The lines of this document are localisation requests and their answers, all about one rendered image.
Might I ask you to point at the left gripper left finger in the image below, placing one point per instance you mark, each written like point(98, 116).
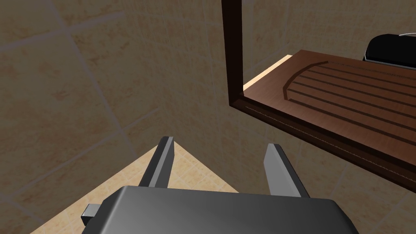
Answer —
point(158, 165)

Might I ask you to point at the black rounded appliance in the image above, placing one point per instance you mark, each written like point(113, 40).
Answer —
point(391, 49)

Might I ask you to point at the dark brown wooden table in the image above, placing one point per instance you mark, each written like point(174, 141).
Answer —
point(351, 107)

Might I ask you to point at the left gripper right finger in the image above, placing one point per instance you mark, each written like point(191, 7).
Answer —
point(282, 172)

